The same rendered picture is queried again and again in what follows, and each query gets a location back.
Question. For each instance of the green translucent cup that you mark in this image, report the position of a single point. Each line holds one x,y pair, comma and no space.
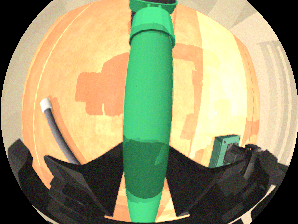
152,17

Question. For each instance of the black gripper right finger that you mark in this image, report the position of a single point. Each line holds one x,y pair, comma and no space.
189,181

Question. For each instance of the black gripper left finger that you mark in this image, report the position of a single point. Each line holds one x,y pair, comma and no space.
100,178

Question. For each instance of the green cylinder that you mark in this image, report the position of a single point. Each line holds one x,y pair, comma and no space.
147,122

